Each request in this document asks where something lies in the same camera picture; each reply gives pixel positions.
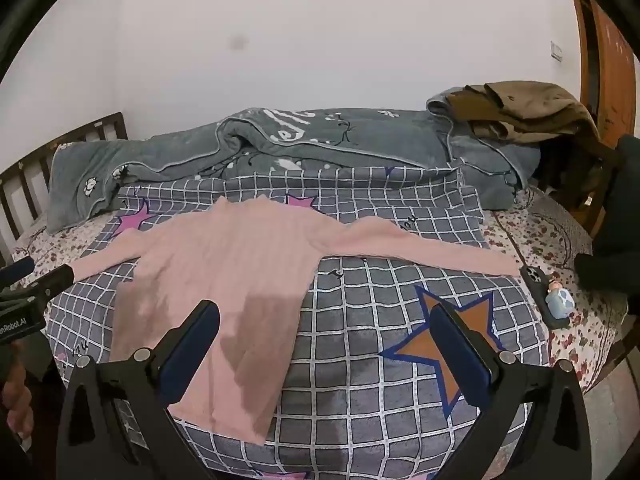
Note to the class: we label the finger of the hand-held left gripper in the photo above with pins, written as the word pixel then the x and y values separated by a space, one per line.
pixel 20 267
pixel 52 280

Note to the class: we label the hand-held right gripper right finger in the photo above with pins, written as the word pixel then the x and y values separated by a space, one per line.
pixel 460 355

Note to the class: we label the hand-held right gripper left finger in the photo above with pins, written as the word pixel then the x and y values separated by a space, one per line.
pixel 192 355

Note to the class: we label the pink knit sweater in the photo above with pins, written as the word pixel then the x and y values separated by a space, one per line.
pixel 225 270

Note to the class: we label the person's left hand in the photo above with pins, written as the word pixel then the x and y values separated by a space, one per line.
pixel 15 400

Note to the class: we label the dark wooden headboard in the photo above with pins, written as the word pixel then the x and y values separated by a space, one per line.
pixel 30 170

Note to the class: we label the grey checked star blanket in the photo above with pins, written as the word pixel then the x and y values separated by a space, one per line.
pixel 360 310

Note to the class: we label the small doll figurine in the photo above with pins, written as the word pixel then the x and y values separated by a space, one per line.
pixel 559 302

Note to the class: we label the floral bed sheet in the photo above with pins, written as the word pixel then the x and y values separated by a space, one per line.
pixel 545 230

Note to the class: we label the dark cloth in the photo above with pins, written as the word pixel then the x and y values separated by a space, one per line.
pixel 617 220

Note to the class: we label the dark chair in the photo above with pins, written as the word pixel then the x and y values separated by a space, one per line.
pixel 575 180

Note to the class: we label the grey fleece quilt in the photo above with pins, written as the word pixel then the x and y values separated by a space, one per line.
pixel 300 145

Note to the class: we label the brown jacket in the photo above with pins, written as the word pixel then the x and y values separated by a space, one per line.
pixel 530 110

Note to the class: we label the orange wooden door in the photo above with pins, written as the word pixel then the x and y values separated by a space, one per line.
pixel 607 55

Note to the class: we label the white wall switch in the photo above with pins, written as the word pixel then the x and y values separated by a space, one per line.
pixel 556 51

